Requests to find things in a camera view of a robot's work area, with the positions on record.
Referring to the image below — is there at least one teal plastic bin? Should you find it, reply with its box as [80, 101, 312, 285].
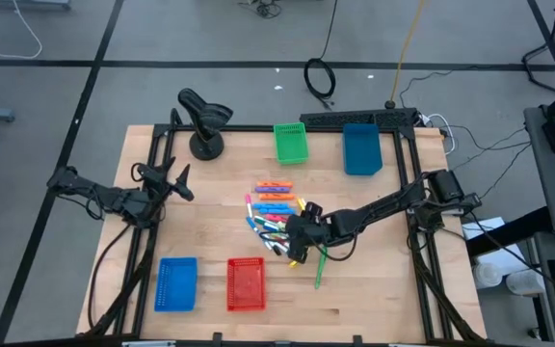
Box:
[342, 122, 384, 176]

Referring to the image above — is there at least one yellow hanging cord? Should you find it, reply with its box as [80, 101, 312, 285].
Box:
[384, 0, 427, 110]

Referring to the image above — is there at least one green plastic basket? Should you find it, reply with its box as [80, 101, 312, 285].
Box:
[273, 121, 310, 166]

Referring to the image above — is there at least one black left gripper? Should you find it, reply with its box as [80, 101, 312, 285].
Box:
[130, 155, 196, 202]

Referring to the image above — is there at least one clear plastic cup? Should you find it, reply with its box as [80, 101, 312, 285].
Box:
[471, 262, 503, 290]
[505, 269, 546, 297]

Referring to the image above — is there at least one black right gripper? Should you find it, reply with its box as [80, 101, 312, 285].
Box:
[284, 200, 332, 265]

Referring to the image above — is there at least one green highlighter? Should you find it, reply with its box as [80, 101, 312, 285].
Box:
[313, 245, 330, 291]

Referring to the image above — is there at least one black desk lamp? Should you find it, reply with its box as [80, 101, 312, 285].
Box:
[176, 88, 234, 162]

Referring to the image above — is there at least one white paper sheet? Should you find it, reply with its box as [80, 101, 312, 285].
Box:
[461, 215, 532, 279]

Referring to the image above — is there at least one black hanging cable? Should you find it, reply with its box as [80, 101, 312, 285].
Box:
[303, 0, 339, 110]

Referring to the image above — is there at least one black cable pile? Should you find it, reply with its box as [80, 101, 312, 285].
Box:
[237, 0, 283, 20]

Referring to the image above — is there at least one blue plastic basket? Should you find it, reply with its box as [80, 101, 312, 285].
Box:
[153, 256, 198, 313]

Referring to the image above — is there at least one white cable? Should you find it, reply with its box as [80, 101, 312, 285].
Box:
[0, 0, 44, 61]

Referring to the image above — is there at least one black aluminium table frame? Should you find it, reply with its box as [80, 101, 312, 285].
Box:
[113, 108, 489, 347]

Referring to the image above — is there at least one red plastic basket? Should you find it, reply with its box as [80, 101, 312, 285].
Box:
[225, 256, 267, 312]

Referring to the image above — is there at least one silver aluminium bracket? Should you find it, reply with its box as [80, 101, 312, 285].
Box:
[120, 339, 177, 347]

